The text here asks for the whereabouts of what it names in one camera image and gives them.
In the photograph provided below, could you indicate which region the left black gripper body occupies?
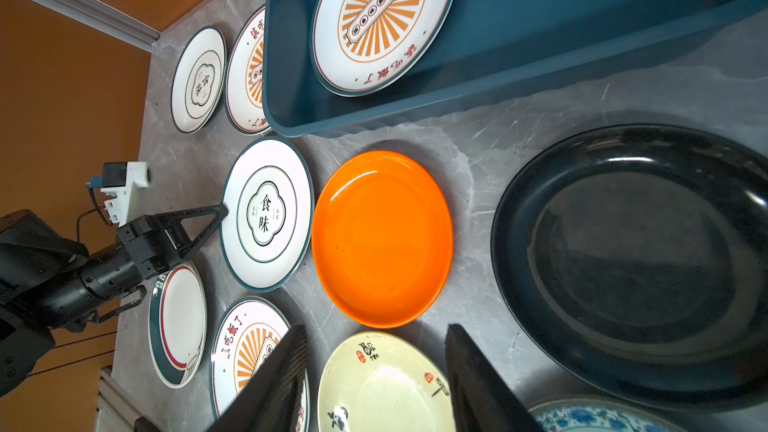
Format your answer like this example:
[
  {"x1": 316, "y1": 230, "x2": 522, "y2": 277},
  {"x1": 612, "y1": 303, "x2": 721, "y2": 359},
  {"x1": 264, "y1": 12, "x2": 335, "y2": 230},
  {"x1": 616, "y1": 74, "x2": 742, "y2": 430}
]
[{"x1": 122, "y1": 214, "x2": 180, "y2": 279}]

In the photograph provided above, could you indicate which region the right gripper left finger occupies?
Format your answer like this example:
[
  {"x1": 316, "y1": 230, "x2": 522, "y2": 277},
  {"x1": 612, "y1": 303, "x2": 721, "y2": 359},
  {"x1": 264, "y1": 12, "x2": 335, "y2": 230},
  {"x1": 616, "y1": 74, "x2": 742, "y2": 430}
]
[{"x1": 209, "y1": 324, "x2": 309, "y2": 431}]

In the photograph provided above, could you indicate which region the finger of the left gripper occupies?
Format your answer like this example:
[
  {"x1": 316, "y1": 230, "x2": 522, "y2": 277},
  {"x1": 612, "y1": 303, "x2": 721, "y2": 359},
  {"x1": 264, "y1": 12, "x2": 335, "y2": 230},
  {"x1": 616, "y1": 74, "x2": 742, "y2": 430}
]
[{"x1": 161, "y1": 204, "x2": 228, "y2": 267}]

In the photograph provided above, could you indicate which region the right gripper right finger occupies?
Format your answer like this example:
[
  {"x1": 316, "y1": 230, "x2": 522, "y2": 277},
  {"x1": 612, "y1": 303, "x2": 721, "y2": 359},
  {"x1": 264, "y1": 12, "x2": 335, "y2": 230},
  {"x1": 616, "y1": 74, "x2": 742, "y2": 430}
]
[{"x1": 445, "y1": 324, "x2": 541, "y2": 431}]

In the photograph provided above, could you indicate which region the white plate green flower logo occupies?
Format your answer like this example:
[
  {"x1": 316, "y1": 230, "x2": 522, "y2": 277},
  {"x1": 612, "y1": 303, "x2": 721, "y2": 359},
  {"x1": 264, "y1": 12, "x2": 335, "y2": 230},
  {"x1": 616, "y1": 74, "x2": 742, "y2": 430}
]
[{"x1": 220, "y1": 137, "x2": 315, "y2": 292}]

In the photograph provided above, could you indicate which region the small white flower-logo plate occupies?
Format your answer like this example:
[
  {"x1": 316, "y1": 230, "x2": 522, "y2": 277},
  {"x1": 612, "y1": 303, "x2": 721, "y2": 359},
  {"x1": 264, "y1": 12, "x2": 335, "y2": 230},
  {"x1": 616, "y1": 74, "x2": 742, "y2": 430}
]
[{"x1": 170, "y1": 26, "x2": 228, "y2": 134}]

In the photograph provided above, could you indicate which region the small orange sunburst plate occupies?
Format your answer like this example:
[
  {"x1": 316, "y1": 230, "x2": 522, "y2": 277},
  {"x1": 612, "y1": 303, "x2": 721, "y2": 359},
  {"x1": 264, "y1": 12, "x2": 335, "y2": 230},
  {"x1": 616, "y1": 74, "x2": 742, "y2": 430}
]
[{"x1": 225, "y1": 6, "x2": 270, "y2": 135}]

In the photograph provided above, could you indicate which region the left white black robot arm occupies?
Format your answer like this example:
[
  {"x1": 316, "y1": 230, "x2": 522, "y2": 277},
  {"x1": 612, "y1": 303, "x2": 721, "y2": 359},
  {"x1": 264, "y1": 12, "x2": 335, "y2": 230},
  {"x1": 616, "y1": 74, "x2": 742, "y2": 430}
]
[{"x1": 1, "y1": 205, "x2": 228, "y2": 394}]

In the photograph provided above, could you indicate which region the teal plastic bin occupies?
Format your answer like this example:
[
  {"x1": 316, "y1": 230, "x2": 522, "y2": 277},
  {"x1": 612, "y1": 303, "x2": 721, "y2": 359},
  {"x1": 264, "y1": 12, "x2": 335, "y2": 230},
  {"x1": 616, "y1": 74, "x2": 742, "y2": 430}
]
[{"x1": 263, "y1": 0, "x2": 767, "y2": 137}]

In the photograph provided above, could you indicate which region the large orange sunburst plate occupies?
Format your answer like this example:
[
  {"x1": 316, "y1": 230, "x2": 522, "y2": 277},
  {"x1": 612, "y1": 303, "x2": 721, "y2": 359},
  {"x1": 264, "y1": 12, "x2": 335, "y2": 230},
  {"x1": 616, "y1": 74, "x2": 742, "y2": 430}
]
[{"x1": 209, "y1": 296, "x2": 311, "y2": 432}]

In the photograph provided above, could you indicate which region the white plate green red rim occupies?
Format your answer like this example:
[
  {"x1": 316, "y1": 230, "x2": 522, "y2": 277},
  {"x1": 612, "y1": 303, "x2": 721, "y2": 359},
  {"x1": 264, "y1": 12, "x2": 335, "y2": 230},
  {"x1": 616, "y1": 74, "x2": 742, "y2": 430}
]
[{"x1": 148, "y1": 262, "x2": 207, "y2": 389}]

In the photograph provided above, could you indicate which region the green patterned plate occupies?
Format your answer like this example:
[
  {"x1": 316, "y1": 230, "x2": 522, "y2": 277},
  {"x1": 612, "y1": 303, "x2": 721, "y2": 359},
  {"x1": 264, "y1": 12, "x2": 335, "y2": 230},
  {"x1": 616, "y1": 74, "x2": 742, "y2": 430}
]
[{"x1": 529, "y1": 396, "x2": 684, "y2": 432}]

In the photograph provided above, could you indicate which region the cream yellow plate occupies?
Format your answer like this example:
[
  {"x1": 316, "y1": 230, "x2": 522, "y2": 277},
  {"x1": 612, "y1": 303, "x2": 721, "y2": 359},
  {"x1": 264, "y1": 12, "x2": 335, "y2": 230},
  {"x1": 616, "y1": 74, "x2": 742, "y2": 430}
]
[{"x1": 316, "y1": 331, "x2": 456, "y2": 431}]

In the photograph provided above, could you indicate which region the black plate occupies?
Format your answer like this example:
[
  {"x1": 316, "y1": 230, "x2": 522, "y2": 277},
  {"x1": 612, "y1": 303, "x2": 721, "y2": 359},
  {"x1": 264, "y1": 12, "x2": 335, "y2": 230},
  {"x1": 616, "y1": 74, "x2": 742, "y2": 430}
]
[{"x1": 490, "y1": 124, "x2": 767, "y2": 412}]

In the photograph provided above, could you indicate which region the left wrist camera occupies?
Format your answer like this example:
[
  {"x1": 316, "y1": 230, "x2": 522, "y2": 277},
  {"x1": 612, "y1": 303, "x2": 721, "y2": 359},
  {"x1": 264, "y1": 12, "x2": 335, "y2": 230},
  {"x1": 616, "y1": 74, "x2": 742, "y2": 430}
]
[{"x1": 85, "y1": 162, "x2": 152, "y2": 227}]

